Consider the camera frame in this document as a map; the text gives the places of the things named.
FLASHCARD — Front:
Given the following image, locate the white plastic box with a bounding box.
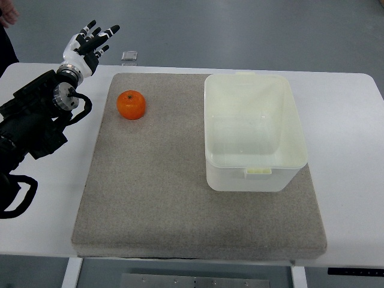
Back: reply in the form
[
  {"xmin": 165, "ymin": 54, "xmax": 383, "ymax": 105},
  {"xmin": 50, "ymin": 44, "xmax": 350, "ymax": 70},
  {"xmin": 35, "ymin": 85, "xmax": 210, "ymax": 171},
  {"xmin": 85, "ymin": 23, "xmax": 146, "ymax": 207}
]
[{"xmin": 203, "ymin": 73, "xmax": 308, "ymax": 192}]

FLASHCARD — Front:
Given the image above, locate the grey felt mat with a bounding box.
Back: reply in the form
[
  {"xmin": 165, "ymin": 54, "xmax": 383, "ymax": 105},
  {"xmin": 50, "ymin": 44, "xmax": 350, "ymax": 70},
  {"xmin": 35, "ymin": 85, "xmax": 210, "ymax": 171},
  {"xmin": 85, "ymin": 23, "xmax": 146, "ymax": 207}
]
[{"xmin": 71, "ymin": 73, "xmax": 327, "ymax": 261}]

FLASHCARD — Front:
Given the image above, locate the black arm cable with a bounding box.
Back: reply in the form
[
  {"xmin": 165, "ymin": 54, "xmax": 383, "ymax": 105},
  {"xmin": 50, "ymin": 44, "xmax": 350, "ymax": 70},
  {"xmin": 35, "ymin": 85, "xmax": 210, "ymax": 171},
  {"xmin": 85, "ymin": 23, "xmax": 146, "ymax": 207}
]
[{"xmin": 0, "ymin": 92, "xmax": 93, "ymax": 220}]

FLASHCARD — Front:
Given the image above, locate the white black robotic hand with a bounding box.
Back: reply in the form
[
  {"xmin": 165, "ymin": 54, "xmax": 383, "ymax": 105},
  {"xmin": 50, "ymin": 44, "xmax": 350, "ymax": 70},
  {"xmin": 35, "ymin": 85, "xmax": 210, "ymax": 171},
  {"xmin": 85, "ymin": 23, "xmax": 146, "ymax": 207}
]
[{"xmin": 60, "ymin": 20, "xmax": 120, "ymax": 82}]

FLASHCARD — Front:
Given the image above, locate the small clear floor plate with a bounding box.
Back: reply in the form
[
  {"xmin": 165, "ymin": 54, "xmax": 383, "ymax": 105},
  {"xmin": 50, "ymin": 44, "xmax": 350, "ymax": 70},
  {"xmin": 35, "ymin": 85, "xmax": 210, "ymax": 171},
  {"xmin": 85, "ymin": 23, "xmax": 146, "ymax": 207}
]
[{"xmin": 121, "ymin": 50, "xmax": 138, "ymax": 61}]

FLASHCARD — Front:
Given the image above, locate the black table control panel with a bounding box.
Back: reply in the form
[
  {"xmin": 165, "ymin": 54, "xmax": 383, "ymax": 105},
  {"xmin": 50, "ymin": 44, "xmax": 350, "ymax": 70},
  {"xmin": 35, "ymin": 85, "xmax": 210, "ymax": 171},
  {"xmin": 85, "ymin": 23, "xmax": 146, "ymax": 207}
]
[{"xmin": 328, "ymin": 268, "xmax": 384, "ymax": 277}]

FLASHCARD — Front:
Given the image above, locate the white left table leg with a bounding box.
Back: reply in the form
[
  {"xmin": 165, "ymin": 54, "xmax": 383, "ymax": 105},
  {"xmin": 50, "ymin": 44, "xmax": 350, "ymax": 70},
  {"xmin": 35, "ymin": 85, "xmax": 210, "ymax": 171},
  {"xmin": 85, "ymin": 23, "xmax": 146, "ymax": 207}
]
[{"xmin": 61, "ymin": 257, "xmax": 83, "ymax": 288}]

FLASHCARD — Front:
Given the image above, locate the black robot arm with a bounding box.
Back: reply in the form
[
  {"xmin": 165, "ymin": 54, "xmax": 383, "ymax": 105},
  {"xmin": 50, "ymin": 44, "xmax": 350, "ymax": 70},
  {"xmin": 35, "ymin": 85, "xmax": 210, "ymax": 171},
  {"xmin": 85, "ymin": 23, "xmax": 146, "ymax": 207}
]
[{"xmin": 1, "ymin": 64, "xmax": 92, "ymax": 175}]

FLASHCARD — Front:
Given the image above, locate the orange fruit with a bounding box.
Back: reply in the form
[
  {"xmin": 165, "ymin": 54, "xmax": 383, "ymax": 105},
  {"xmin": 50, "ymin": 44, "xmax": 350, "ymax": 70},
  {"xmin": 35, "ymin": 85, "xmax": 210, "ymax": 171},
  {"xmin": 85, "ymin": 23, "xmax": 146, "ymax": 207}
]
[{"xmin": 116, "ymin": 90, "xmax": 146, "ymax": 120}]

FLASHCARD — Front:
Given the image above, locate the white table leg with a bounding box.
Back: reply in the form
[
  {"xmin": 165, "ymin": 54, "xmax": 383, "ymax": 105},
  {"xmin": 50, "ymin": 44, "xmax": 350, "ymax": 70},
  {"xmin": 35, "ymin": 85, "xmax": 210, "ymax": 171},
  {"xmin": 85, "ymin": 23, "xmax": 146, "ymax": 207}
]
[
  {"xmin": 291, "ymin": 266, "xmax": 308, "ymax": 288},
  {"xmin": 61, "ymin": 257, "xmax": 83, "ymax": 288}
]

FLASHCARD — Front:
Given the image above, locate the metal base plate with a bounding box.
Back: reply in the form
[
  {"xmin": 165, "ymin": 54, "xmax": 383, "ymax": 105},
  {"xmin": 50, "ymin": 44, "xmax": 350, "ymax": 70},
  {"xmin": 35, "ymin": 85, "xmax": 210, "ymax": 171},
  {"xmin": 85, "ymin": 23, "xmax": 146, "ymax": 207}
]
[{"xmin": 119, "ymin": 274, "xmax": 271, "ymax": 288}]

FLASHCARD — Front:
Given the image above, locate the white right table leg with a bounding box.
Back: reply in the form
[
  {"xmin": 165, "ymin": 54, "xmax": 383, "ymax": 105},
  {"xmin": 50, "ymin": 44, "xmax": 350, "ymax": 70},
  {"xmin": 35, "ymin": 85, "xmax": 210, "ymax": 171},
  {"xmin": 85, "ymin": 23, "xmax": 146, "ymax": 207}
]
[{"xmin": 291, "ymin": 266, "xmax": 308, "ymax": 288}]

